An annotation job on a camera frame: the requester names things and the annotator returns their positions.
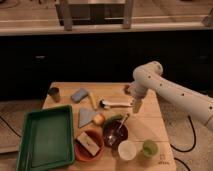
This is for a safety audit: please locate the black cable left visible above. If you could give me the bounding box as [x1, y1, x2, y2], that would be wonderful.
[0, 114, 22, 138]

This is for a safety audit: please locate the green plastic tray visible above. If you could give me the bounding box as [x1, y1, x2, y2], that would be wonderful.
[16, 106, 75, 171]

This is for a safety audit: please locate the dark brown bowl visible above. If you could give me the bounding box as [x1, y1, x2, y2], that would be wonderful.
[103, 121, 128, 149]

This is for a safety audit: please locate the metal spoon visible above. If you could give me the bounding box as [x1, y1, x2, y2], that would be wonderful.
[104, 114, 130, 148]

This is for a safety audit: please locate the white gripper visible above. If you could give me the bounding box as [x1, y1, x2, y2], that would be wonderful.
[128, 81, 147, 113]

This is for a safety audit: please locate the white cup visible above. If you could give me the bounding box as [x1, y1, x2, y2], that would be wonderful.
[118, 140, 137, 161]

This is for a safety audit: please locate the small brown cup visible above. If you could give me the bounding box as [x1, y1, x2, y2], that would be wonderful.
[48, 87, 60, 103]

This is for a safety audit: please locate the wooden block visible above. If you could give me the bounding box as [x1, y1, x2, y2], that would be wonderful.
[77, 132, 100, 156]

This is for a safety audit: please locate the black cable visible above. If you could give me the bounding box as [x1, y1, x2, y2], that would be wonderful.
[170, 114, 198, 171]
[0, 114, 22, 138]

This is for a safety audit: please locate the apple toy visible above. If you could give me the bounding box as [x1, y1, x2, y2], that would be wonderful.
[93, 113, 105, 126]

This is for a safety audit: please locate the orange bowl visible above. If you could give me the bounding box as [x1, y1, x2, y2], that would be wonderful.
[74, 130, 104, 162]

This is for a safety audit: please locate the yellow banana toy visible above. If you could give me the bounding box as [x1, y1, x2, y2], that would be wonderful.
[89, 92, 98, 110]

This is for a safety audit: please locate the green cucumber toy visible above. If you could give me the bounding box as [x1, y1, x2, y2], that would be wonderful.
[104, 114, 123, 124]

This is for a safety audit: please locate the brown grapes toy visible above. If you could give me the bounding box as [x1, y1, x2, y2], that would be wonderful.
[124, 85, 130, 94]

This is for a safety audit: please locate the grey blue triangular cloth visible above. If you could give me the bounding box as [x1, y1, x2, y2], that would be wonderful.
[78, 108, 97, 128]

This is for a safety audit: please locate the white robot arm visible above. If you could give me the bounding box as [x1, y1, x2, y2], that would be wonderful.
[128, 61, 213, 132]

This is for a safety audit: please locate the white dish brush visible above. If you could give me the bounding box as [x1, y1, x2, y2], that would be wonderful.
[99, 100, 132, 109]

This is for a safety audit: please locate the wooden chair frame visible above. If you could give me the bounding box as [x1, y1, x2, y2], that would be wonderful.
[55, 0, 134, 31]

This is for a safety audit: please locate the blue sponge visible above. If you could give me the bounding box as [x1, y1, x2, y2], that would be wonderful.
[71, 88, 88, 103]

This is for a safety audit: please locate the green cup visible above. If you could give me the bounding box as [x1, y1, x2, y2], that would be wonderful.
[142, 139, 158, 158]

